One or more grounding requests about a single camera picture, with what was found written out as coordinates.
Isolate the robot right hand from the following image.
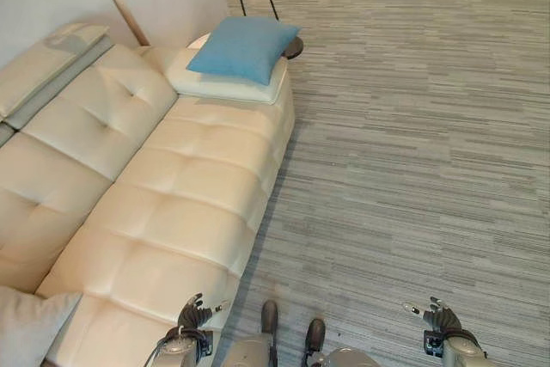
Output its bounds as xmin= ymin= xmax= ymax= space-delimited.
xmin=400 ymin=296 xmax=464 ymax=333

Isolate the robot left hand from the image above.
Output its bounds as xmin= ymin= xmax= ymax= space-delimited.
xmin=178 ymin=293 xmax=228 ymax=330

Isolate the cream leather sofa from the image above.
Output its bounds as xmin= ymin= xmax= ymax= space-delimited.
xmin=0 ymin=21 xmax=296 ymax=367

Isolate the robot right leg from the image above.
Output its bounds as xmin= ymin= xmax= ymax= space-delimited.
xmin=302 ymin=318 xmax=379 ymax=367

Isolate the grey cushion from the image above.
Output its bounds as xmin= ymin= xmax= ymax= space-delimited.
xmin=0 ymin=285 xmax=83 ymax=367

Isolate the blue square cushion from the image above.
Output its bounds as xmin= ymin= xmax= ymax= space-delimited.
xmin=186 ymin=16 xmax=302 ymax=85

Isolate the round dark side table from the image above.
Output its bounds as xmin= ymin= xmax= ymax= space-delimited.
xmin=283 ymin=36 xmax=305 ymax=60

